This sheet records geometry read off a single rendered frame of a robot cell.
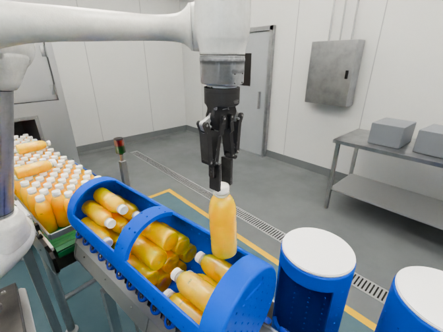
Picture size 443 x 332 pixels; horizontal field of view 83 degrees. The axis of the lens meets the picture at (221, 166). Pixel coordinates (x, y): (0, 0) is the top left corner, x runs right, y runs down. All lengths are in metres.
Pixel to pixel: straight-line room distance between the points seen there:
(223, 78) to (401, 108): 3.39
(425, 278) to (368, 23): 3.22
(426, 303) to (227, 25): 0.98
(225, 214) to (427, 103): 3.32
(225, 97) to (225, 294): 0.46
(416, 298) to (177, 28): 1.05
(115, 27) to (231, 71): 0.26
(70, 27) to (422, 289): 1.21
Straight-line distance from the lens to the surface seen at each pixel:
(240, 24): 0.50
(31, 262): 1.63
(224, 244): 0.67
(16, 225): 1.00
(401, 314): 1.09
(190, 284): 0.79
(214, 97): 0.51
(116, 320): 1.74
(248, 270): 0.70
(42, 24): 0.60
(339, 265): 1.08
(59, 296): 2.05
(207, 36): 0.50
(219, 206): 0.61
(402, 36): 3.80
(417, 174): 3.92
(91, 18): 0.61
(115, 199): 1.15
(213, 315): 0.69
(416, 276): 1.17
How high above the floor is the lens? 1.74
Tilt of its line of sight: 23 degrees down
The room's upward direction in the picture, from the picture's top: straight up
